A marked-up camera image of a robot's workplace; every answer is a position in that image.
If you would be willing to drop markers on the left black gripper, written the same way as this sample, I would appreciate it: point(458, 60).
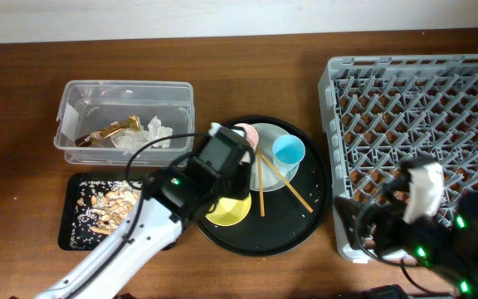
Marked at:
point(242, 188)

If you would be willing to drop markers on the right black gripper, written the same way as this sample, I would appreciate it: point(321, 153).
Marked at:
point(392, 223)

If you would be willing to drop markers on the yellow bowl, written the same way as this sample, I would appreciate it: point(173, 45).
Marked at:
point(228, 212)

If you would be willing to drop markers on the pink cup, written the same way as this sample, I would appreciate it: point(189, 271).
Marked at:
point(251, 133)

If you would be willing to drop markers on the large white napkin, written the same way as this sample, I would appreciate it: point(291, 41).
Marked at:
point(130, 139)

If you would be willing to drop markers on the gold snack wrapper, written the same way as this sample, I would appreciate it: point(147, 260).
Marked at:
point(131, 123)

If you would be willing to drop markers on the food scraps and rice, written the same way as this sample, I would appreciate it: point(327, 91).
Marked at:
point(101, 206)

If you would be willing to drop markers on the small white napkin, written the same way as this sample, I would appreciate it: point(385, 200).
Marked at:
point(157, 131)

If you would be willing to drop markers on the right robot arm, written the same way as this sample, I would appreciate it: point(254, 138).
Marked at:
point(450, 252)

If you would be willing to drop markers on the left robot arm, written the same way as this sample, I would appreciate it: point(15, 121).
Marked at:
point(170, 197)

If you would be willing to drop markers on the grey dishwasher rack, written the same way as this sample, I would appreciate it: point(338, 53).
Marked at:
point(377, 111)

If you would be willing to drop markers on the clear plastic waste bin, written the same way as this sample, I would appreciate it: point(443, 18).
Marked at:
point(87, 106)

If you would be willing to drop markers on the grey plate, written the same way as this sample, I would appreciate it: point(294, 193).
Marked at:
point(268, 133)

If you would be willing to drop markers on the left wooden chopstick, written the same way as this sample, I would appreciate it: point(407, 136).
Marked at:
point(260, 182)

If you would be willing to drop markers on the wooden chopstick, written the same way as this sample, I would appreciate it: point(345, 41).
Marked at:
point(286, 182)
point(260, 182)

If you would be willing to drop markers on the right wooden chopstick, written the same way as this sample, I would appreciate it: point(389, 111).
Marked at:
point(286, 182)

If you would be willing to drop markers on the round black serving tray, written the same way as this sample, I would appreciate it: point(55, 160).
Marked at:
point(287, 223)

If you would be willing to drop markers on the blue cup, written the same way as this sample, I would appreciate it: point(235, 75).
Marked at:
point(288, 151)

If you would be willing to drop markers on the black rectangular tray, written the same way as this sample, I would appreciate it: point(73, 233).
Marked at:
point(63, 237)

